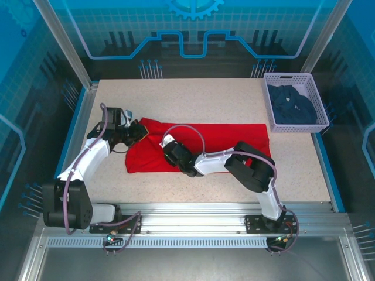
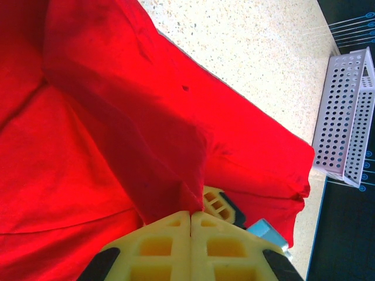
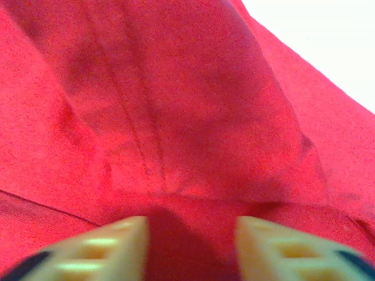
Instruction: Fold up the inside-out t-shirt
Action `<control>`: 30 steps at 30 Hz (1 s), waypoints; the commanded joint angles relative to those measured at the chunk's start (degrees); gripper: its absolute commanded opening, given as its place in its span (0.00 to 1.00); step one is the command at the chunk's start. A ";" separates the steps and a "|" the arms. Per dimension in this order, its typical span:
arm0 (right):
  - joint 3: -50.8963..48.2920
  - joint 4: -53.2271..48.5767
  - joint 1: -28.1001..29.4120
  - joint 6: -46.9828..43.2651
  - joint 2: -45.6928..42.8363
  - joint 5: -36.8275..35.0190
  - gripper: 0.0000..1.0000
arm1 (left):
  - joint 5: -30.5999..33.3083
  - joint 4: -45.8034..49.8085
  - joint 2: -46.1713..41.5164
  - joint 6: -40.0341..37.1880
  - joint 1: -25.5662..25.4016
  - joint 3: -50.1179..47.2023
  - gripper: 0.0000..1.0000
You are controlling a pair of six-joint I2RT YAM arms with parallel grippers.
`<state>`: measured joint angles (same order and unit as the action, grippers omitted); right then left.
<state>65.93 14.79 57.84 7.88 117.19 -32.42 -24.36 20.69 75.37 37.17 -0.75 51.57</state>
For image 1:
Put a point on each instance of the red printed t-shirt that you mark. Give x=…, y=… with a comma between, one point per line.
x=222, y=137

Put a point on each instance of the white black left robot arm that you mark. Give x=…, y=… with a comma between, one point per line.
x=88, y=158

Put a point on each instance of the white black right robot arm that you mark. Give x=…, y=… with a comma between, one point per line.
x=211, y=164

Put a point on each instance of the blue table edge trim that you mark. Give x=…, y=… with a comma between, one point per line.
x=323, y=152
x=77, y=117

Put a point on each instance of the small lit electronics module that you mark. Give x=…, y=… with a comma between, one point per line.
x=281, y=239
x=110, y=238

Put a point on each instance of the navy blue garment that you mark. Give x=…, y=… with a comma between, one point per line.
x=293, y=108

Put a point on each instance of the lavender plastic basket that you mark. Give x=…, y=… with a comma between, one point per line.
x=319, y=105

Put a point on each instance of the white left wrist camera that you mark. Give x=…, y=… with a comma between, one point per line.
x=129, y=114

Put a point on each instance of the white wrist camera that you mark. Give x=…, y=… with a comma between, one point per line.
x=129, y=114
x=166, y=142

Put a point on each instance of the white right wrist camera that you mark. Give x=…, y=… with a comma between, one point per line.
x=166, y=142

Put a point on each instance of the aluminium table side rail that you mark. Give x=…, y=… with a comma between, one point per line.
x=89, y=102

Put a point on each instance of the aluminium front frame rail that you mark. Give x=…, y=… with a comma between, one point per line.
x=190, y=216

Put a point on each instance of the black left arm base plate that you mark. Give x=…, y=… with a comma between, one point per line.
x=133, y=219

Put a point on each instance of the aluminium enclosure post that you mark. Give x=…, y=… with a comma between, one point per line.
x=66, y=44
x=325, y=38

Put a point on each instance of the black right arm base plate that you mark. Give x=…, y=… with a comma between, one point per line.
x=254, y=224

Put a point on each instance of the aluminium lower frame bar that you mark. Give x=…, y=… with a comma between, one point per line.
x=356, y=263
x=30, y=263

